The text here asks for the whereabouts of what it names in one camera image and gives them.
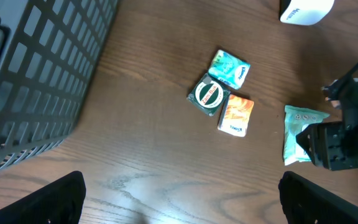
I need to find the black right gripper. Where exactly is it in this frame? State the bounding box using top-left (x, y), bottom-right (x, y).
top-left (296, 121), bottom-right (358, 171)

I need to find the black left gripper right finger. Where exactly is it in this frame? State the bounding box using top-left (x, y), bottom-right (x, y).
top-left (278, 171), bottom-right (358, 224)

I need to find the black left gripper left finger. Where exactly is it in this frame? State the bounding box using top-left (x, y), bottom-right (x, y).
top-left (0, 171), bottom-right (86, 224)

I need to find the teal small packet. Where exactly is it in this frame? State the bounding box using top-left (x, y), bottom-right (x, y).
top-left (283, 105), bottom-right (329, 166)

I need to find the orange small box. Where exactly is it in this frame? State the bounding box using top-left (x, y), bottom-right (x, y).
top-left (218, 94), bottom-right (254, 137)

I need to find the teal tissue pack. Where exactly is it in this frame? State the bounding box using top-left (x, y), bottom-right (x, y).
top-left (208, 50), bottom-right (250, 90)

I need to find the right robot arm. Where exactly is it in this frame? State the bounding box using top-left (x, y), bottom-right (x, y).
top-left (296, 78), bottom-right (358, 171)

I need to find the white barcode scanner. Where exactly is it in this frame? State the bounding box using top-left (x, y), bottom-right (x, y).
top-left (279, 0), bottom-right (334, 26)

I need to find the grey plastic mesh basket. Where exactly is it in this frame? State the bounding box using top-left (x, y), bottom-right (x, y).
top-left (0, 0), bottom-right (119, 170)

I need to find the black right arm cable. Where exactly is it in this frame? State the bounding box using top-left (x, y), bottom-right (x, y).
top-left (334, 45), bottom-right (358, 189)

